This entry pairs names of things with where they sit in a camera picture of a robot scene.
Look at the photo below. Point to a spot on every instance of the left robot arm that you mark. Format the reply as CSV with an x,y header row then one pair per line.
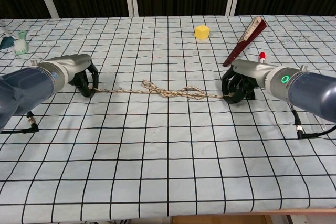
x,y
26,90

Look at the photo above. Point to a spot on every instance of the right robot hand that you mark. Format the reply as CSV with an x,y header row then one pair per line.
x,y
246,70

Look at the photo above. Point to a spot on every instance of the green and white brush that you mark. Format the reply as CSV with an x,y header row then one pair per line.
x,y
21,44

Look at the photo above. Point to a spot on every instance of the red and white marker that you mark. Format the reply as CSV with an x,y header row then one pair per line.
x,y
262,56

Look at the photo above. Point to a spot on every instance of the yellow cube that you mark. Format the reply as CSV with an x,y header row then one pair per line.
x,y
201,32

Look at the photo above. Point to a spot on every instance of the dark teal cloth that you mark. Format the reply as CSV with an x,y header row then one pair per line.
x,y
6,41

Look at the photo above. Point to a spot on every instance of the checkered white tablecloth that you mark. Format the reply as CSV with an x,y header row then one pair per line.
x,y
168,142

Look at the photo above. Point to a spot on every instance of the dark red folding fan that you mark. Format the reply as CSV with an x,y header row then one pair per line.
x,y
249,37

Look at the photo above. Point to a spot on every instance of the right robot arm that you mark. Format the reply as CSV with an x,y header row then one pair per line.
x,y
304,90

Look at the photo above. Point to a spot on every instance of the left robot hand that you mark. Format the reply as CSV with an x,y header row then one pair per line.
x,y
76,64

